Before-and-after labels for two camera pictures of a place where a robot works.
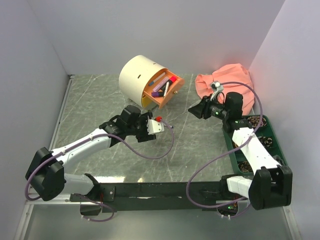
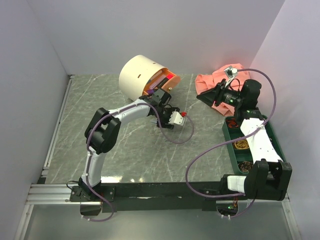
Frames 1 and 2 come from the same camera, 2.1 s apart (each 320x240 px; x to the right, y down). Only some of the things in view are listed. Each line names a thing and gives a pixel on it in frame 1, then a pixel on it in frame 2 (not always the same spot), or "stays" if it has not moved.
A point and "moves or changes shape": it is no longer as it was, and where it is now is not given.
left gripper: [145, 136] -> [165, 124]
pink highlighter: [172, 79] -> [164, 81]
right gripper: [202, 107] -> [216, 94]
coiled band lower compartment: [244, 166] stays
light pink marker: [160, 85] moves or changes shape
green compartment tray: [266, 136] stays
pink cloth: [236, 72] stays
